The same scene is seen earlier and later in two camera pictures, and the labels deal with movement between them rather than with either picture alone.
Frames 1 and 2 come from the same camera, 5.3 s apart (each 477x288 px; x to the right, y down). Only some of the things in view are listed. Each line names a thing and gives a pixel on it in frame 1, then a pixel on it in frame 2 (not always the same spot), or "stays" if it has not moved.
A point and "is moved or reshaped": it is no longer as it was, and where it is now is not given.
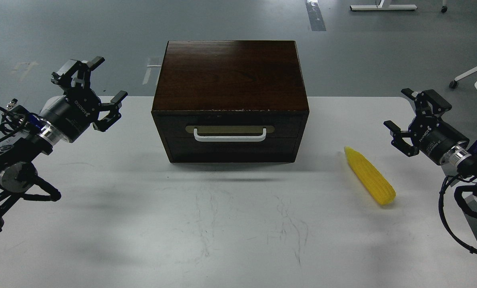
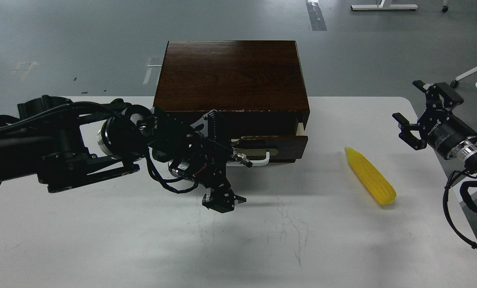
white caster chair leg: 454,83 stays
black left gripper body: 70,116 -> 207,153
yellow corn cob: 377,186 stays
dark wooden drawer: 232,137 is moved or reshaped
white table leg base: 380,7 stays
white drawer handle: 229,139 -> 263,163
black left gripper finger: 106,118 -> 221,202
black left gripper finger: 79,71 -> 240,199
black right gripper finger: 428,102 -> 450,98
